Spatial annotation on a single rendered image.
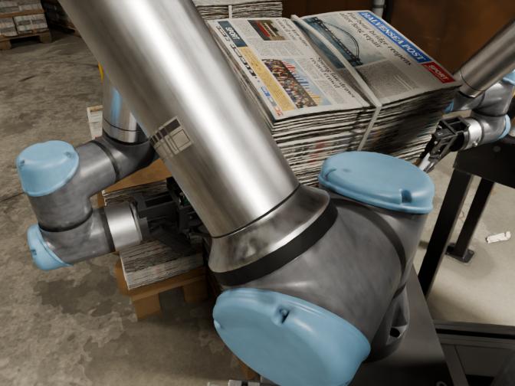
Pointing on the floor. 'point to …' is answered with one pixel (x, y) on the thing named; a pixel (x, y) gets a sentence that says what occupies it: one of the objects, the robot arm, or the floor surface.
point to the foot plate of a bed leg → (459, 255)
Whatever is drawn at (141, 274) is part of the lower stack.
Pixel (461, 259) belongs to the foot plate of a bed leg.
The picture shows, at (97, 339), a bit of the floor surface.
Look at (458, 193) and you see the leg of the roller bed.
